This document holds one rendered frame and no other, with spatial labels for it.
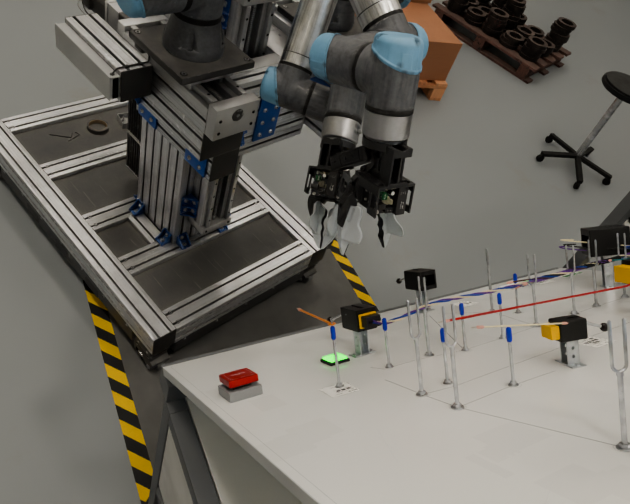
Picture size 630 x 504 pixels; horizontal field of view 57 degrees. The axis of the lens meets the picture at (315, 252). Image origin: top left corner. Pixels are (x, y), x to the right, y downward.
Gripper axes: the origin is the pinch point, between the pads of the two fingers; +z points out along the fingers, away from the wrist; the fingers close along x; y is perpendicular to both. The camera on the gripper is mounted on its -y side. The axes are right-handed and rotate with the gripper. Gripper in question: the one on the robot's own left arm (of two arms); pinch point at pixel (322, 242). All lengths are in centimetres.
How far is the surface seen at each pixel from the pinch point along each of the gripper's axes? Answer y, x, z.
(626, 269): -9, 57, -5
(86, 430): -55, -84, 69
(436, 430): 36, 30, 23
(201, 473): 7, -13, 48
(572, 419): 33, 45, 19
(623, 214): -60, 63, -26
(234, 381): 26.1, -2.0, 25.8
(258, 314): -112, -55, 25
